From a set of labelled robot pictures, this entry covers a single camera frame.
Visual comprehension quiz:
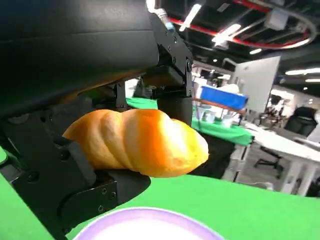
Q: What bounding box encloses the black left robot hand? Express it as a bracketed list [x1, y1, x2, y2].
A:
[0, 0, 194, 240]

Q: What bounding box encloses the grey partition panel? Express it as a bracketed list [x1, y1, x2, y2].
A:
[233, 55, 282, 115]

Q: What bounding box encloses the orange toy bread roll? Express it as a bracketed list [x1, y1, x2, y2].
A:
[61, 108, 210, 179]

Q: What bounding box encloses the black swivel chair base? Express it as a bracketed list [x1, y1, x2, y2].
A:
[254, 146, 285, 179]

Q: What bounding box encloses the lilac plate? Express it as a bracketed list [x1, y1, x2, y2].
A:
[72, 206, 227, 240]

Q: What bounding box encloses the green cloth on background table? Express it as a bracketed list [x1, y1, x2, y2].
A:
[124, 96, 255, 147]

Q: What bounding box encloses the blue box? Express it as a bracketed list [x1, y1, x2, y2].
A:
[200, 85, 250, 111]

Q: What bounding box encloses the white desk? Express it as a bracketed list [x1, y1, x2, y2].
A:
[232, 122, 320, 198]

